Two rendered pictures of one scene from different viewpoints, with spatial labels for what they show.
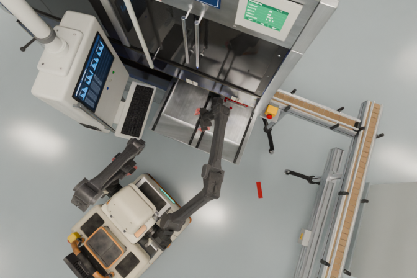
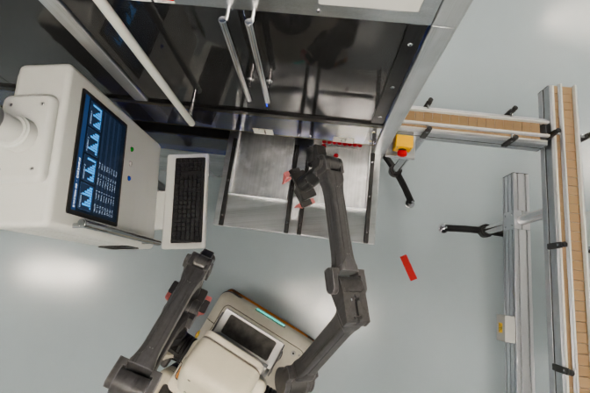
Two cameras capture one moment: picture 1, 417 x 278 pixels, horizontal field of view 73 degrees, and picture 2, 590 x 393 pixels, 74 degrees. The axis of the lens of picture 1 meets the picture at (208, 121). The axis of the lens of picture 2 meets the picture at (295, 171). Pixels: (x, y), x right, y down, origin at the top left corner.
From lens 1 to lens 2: 0.30 m
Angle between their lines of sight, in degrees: 1
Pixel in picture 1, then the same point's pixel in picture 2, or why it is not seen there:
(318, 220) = (521, 296)
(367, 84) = (523, 64)
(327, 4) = not seen: outside the picture
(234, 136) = (354, 198)
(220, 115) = (329, 174)
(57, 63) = (23, 161)
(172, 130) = (252, 215)
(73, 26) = (38, 90)
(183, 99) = (256, 162)
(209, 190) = (349, 316)
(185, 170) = (287, 268)
